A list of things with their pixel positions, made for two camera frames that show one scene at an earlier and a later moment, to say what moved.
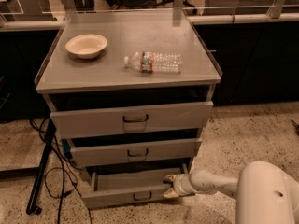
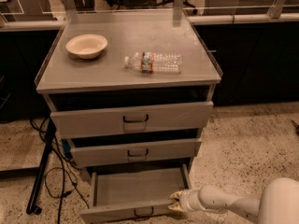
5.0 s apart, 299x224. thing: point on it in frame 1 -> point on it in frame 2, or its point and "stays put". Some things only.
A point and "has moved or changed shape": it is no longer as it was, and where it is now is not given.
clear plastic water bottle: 154,62 stays put
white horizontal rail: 61,24 stays put
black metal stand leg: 40,175 stays put
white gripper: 178,184 -> 186,201
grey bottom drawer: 121,187 has moved or changed shape
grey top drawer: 178,117 stays put
